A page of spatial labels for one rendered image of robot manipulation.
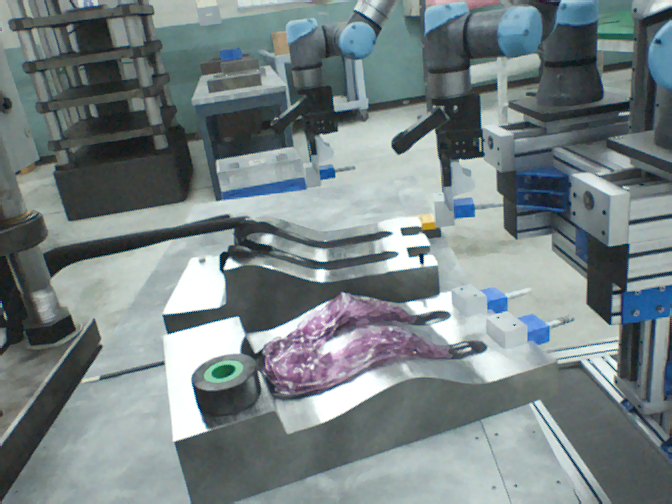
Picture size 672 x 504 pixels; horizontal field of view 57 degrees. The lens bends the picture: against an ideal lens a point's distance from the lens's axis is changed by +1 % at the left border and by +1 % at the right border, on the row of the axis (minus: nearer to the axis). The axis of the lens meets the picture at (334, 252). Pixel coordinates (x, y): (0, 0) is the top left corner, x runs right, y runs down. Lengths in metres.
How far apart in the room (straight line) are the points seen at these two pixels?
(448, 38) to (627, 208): 0.41
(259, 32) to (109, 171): 3.11
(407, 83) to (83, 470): 7.23
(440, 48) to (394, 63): 6.69
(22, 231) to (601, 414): 1.48
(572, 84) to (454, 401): 0.94
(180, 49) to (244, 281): 6.56
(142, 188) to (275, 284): 4.07
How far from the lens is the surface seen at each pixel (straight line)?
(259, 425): 0.75
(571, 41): 1.56
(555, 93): 1.58
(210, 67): 6.86
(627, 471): 1.72
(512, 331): 0.90
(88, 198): 5.21
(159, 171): 5.06
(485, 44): 1.10
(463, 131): 1.16
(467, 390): 0.83
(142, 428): 0.98
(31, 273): 1.30
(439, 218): 1.21
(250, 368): 0.76
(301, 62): 1.52
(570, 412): 1.87
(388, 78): 7.82
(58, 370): 1.26
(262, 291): 1.10
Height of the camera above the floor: 1.34
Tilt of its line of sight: 22 degrees down
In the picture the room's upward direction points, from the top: 8 degrees counter-clockwise
